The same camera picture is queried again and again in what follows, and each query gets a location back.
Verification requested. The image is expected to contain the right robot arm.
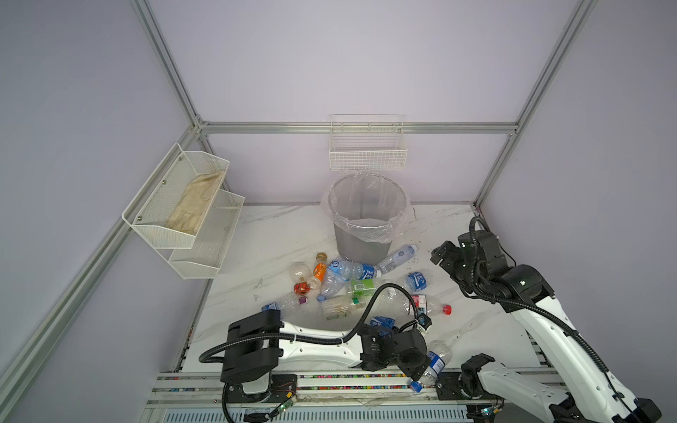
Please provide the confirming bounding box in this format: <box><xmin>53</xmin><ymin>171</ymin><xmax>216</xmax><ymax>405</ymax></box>
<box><xmin>431</xmin><ymin>229</ymin><xmax>662</xmax><ymax>422</ymax></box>

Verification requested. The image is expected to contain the red cap round bottle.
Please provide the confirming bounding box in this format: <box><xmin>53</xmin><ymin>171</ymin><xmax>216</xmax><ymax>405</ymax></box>
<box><xmin>289</xmin><ymin>262</ymin><xmax>312</xmax><ymax>295</ymax></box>

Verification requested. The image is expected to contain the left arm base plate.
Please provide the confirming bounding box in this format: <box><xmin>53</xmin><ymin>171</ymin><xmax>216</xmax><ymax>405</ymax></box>
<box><xmin>224</xmin><ymin>374</ymin><xmax>298</xmax><ymax>405</ymax></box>

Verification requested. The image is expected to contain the green label clear bottle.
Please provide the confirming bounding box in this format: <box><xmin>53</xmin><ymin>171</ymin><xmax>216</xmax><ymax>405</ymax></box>
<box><xmin>347</xmin><ymin>280</ymin><xmax>388</xmax><ymax>297</ymax></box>

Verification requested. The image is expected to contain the orange label juice bottle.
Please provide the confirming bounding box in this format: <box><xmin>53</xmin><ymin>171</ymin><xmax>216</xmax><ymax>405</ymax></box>
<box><xmin>309</xmin><ymin>252</ymin><xmax>327</xmax><ymax>290</ymax></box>

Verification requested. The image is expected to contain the right black corrugated cable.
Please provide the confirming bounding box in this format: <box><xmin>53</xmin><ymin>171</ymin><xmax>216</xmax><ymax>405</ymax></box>
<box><xmin>467</xmin><ymin>215</ymin><xmax>636</xmax><ymax>419</ymax></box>

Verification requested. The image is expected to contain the blue label bottle right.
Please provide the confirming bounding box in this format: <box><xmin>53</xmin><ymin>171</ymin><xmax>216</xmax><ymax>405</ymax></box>
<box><xmin>392</xmin><ymin>271</ymin><xmax>428</xmax><ymax>294</ymax></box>

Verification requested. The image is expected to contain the white wire wall basket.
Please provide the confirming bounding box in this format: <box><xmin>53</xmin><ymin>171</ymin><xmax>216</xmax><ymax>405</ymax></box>
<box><xmin>329</xmin><ymin>114</ymin><xmax>408</xmax><ymax>171</ymax></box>

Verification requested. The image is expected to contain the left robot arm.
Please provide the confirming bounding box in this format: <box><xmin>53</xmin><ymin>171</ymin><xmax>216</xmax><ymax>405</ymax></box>
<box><xmin>220</xmin><ymin>310</ymin><xmax>432</xmax><ymax>394</ymax></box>

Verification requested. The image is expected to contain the white mesh lower shelf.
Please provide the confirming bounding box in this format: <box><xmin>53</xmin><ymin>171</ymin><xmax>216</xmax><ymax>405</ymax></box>
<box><xmin>169</xmin><ymin>190</ymin><xmax>245</xmax><ymax>280</ymax></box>

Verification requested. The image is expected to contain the grey mesh waste bin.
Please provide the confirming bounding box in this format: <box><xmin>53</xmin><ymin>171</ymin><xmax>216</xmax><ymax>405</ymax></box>
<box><xmin>321</xmin><ymin>172</ymin><xmax>410</xmax><ymax>264</ymax></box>

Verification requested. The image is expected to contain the clear bottle white cap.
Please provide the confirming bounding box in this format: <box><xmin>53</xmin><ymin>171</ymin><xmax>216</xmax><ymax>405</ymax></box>
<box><xmin>377</xmin><ymin>244</ymin><xmax>418</xmax><ymax>274</ymax></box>

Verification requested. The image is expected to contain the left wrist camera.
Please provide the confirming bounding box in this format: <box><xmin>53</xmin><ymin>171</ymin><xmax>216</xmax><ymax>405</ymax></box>
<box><xmin>416</xmin><ymin>313</ymin><xmax>432</xmax><ymax>333</ymax></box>

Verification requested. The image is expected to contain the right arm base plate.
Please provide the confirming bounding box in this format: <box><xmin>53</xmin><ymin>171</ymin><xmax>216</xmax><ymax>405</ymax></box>
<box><xmin>435</xmin><ymin>371</ymin><xmax>499</xmax><ymax>401</ymax></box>

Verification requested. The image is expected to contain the red label clear bottle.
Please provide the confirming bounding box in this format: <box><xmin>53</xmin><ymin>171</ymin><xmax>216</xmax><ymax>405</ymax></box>
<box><xmin>413</xmin><ymin>294</ymin><xmax>452</xmax><ymax>317</ymax></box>

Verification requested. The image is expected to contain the beige cloth in shelf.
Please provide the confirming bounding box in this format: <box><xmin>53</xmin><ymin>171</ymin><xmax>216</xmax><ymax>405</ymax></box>
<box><xmin>166</xmin><ymin>171</ymin><xmax>226</xmax><ymax>235</ymax></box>

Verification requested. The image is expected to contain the small bottle purple cap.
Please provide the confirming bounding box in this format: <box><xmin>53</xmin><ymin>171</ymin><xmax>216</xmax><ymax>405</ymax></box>
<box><xmin>261</xmin><ymin>294</ymin><xmax>308</xmax><ymax>314</ymax></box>

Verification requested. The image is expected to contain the black corrugated cable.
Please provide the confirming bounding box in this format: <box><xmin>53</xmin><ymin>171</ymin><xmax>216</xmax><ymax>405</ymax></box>
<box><xmin>198</xmin><ymin>282</ymin><xmax>421</xmax><ymax>366</ymax></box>
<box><xmin>467</xmin><ymin>215</ymin><xmax>636</xmax><ymax>419</ymax></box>

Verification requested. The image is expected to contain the blue cap water bottle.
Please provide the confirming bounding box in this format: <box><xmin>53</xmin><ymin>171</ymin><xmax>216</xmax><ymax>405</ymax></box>
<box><xmin>410</xmin><ymin>340</ymin><xmax>452</xmax><ymax>394</ymax></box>

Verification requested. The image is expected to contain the clear plastic bin liner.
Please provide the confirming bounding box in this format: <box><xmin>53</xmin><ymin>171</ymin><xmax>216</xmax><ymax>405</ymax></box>
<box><xmin>321</xmin><ymin>172</ymin><xmax>410</xmax><ymax>243</ymax></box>

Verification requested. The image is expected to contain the left black corrugated cable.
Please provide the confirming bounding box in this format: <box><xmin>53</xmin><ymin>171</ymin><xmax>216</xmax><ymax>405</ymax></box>
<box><xmin>198</xmin><ymin>282</ymin><xmax>421</xmax><ymax>366</ymax></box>

